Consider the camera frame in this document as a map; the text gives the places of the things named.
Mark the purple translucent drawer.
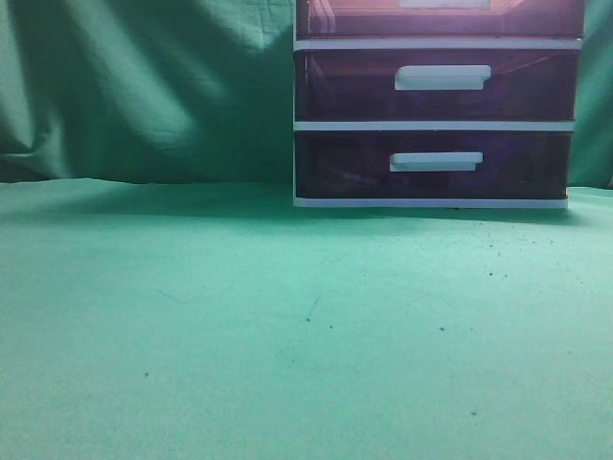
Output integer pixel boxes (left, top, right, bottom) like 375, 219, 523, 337
295, 131, 571, 199
294, 49, 579, 122
296, 0, 585, 38

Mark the green cloth backdrop and cover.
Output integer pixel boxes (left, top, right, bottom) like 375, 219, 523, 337
1, 1, 612, 459

